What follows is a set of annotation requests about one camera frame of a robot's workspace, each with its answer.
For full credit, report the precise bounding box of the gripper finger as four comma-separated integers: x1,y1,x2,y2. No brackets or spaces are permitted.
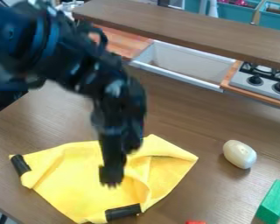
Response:
96,132,129,188
123,129,145,155

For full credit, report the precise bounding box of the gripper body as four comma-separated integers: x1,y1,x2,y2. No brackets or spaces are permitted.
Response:
88,74,149,138

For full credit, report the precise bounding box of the yellow cloth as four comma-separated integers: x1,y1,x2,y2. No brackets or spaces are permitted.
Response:
8,133,200,224

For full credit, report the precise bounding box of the toy sink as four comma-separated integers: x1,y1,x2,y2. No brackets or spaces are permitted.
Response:
128,39,239,94

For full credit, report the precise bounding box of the white toy egg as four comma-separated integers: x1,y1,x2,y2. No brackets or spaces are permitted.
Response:
221,139,260,171

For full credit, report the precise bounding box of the toy stove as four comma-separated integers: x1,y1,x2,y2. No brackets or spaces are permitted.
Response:
227,60,280,104

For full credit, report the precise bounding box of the teal bin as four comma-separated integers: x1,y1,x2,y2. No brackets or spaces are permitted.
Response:
215,0,265,25
257,0,280,33

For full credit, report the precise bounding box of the green block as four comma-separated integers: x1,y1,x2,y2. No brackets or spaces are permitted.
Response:
254,178,280,224

